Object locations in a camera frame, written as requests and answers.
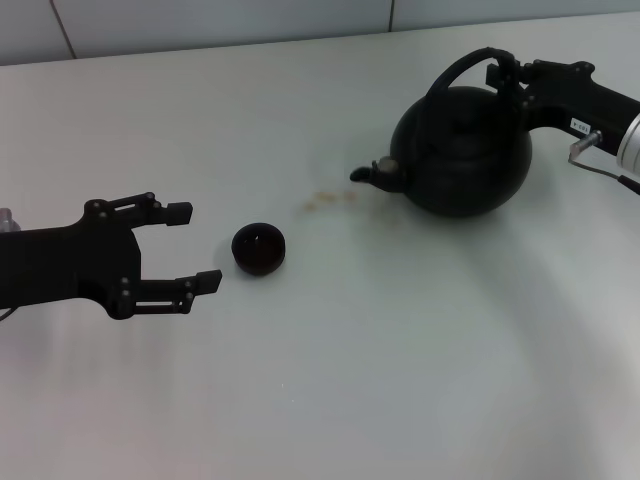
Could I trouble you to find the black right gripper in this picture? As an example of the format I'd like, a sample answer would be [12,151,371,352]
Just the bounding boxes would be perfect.
[485,59,640,156]

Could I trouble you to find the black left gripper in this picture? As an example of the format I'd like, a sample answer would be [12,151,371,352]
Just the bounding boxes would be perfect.
[0,191,223,321]

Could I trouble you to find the small black teacup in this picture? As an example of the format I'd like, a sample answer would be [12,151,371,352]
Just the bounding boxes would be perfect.
[230,222,288,276]

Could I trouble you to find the black round teapot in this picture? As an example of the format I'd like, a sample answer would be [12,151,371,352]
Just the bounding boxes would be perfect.
[349,46,534,219]

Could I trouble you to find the brown tea spill drops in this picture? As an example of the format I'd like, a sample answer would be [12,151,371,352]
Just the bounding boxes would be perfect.
[302,189,357,211]

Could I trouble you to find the right gripper plug with cable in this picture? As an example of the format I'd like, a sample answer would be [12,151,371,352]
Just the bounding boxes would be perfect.
[567,129,640,196]

